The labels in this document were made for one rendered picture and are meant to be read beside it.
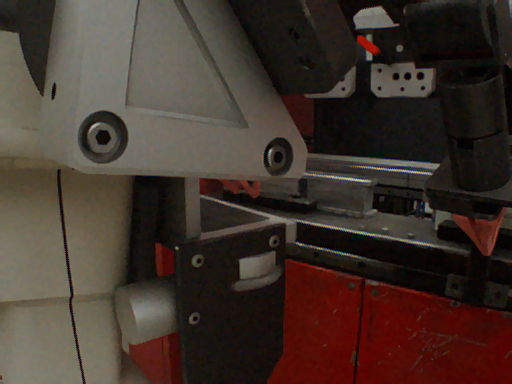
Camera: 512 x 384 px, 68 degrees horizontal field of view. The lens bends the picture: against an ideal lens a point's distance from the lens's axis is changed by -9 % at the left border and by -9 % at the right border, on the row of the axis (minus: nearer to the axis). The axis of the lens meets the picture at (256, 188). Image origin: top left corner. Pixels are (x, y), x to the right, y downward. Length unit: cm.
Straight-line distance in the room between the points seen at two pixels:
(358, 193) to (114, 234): 82
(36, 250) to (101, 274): 5
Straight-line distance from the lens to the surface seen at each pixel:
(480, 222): 42
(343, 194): 108
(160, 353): 146
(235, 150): 15
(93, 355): 36
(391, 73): 100
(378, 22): 103
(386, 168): 132
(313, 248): 101
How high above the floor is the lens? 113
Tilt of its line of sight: 10 degrees down
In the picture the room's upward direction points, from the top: straight up
